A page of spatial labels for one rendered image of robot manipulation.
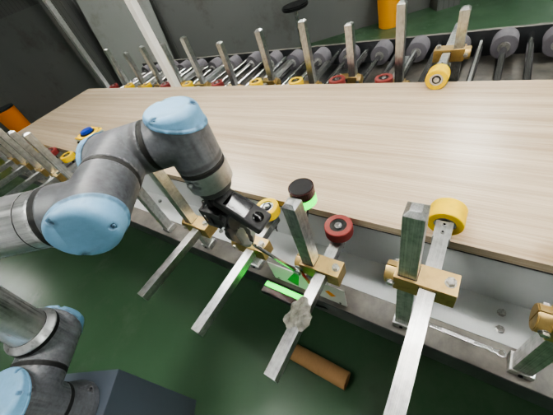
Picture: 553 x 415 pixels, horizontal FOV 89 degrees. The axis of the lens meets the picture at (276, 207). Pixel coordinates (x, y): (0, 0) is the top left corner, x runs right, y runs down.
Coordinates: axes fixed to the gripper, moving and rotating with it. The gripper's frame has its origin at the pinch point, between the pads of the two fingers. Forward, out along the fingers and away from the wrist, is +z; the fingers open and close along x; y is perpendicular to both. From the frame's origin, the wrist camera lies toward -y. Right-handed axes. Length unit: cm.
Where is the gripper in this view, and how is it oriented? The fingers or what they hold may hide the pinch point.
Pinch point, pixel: (252, 242)
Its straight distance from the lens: 70.3
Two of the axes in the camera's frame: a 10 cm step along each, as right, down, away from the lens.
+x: -4.9, 7.1, -5.0
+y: -8.3, -2.2, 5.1
